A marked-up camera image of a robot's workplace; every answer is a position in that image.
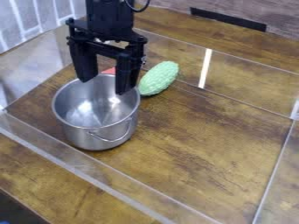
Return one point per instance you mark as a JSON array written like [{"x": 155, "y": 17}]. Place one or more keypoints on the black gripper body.
[{"x": 107, "y": 43}]

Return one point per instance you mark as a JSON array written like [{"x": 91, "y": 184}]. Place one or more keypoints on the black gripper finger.
[
  {"x": 129, "y": 65},
  {"x": 85, "y": 61}
]

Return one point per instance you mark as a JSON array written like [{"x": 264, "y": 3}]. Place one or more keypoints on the green bumpy bitter gourd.
[{"x": 158, "y": 78}]

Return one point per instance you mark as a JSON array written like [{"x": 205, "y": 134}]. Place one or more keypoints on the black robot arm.
[{"x": 111, "y": 14}]

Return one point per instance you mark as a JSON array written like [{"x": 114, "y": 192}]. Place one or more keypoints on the red toy object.
[{"x": 110, "y": 71}]

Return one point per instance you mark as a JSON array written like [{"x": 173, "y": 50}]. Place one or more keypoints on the silver metal pot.
[{"x": 98, "y": 118}]

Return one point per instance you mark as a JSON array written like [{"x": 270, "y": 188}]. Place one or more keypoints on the clear acrylic barrier panel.
[{"x": 142, "y": 197}]

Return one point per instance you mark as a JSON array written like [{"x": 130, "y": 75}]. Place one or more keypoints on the black strip on wall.
[{"x": 229, "y": 19}]

